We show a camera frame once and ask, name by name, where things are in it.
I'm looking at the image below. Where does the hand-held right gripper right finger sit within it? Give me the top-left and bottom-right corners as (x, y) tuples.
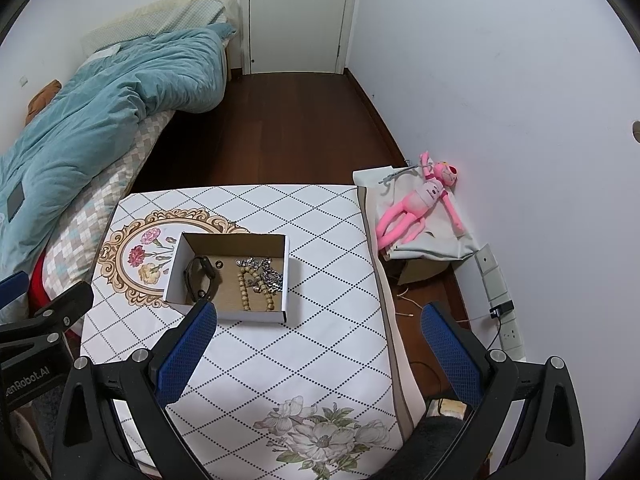
(420, 301), (587, 480)

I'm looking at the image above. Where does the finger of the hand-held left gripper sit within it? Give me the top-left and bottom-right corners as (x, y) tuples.
(0, 271), (30, 311)
(0, 281), (95, 368)

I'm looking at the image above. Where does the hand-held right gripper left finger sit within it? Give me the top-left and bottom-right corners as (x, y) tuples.
(50, 300), (219, 480)

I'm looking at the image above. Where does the wooden bead bracelet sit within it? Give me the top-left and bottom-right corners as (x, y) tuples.
(236, 266), (276, 312)

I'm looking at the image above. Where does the black bangle bracelet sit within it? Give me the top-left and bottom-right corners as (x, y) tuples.
(183, 256), (221, 305)

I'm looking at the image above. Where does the cardboard box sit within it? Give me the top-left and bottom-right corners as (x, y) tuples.
(164, 231), (291, 324)

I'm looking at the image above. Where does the thick silver chain bracelet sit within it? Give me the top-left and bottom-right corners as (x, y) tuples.
(250, 257), (284, 295)

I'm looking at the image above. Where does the red cloth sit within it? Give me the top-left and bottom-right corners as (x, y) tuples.
(27, 255), (86, 341)

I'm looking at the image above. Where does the grey power strip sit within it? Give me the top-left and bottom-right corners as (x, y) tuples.
(474, 243), (527, 361)

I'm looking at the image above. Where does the checkered bed sheet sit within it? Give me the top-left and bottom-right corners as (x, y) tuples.
(40, 110), (176, 306)

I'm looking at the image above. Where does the grey cloth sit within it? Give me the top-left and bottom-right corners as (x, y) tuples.
(352, 165), (481, 261)

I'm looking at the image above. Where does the floral diamond-pattern tablecloth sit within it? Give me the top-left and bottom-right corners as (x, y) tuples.
(80, 184), (426, 480)

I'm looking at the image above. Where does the pink plush toy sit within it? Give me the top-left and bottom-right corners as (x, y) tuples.
(376, 150), (467, 250)

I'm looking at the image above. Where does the light blue quilt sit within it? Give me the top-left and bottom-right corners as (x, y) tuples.
(0, 22), (238, 271)

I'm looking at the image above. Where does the brown plush toy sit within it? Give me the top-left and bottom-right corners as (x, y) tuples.
(26, 80), (63, 126)

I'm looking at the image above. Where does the pale striped pillow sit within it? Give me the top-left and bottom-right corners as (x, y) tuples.
(82, 0), (241, 56)

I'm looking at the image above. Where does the white door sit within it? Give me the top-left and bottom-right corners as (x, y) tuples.
(241, 0), (361, 76)

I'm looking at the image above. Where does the white cable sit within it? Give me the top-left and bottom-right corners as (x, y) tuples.
(395, 287), (416, 318)

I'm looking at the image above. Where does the metal wire hanger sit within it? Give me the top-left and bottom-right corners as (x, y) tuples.
(378, 162), (418, 186)

